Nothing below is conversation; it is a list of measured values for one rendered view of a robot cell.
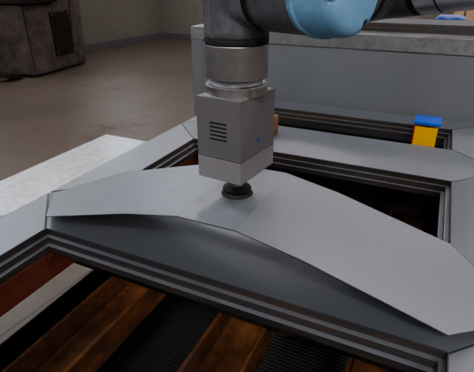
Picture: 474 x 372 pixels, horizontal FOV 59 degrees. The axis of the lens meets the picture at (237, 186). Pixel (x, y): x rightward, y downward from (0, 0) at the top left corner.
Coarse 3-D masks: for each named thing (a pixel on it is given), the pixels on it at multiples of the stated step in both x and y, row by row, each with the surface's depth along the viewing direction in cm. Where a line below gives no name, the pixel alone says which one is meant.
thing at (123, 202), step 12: (168, 168) 71; (180, 168) 70; (144, 180) 68; (156, 180) 66; (168, 180) 65; (120, 192) 65; (132, 192) 63; (144, 192) 62; (156, 192) 60; (108, 204) 60; (120, 204) 59; (132, 204) 58
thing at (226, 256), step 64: (384, 128) 112; (448, 192) 77; (0, 256) 57; (64, 256) 62; (128, 256) 58; (192, 256) 57; (256, 256) 57; (256, 320) 50; (320, 320) 48; (384, 320) 47
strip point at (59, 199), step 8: (112, 176) 76; (88, 184) 75; (96, 184) 74; (56, 192) 75; (64, 192) 73; (72, 192) 72; (80, 192) 71; (88, 192) 70; (56, 200) 70; (64, 200) 69; (72, 200) 68; (48, 208) 66; (56, 208) 65
